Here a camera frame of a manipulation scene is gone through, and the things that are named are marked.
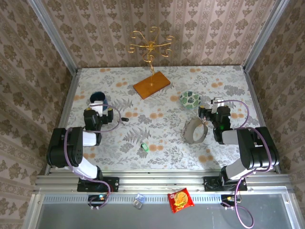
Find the black key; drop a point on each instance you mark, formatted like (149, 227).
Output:
(125, 119)

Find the green key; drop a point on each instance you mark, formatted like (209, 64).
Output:
(144, 147)

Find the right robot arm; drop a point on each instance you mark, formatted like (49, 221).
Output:
(259, 150)

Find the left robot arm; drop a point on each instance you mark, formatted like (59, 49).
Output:
(64, 150)

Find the dark blue mug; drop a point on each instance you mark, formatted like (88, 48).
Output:
(97, 96)

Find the leaf pattern bowl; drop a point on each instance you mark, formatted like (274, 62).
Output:
(190, 100)

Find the floral table cover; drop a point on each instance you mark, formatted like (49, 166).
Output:
(166, 162)

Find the red snack packet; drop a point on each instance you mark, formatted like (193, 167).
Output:
(181, 200)

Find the grey metal shelf panel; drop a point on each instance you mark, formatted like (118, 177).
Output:
(119, 219)

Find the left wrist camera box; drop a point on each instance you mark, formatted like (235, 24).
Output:
(96, 107)

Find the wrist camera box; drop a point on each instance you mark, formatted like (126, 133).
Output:
(217, 101)
(96, 107)

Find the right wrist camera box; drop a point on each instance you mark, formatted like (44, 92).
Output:
(217, 101)

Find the aluminium side rail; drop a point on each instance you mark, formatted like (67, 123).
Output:
(69, 100)
(256, 100)

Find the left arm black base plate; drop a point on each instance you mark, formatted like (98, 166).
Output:
(112, 183)

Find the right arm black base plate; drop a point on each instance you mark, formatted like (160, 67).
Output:
(209, 183)

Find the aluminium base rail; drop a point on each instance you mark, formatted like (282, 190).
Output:
(162, 183)

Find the aluminium frame post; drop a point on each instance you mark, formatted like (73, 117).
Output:
(51, 31)
(264, 33)

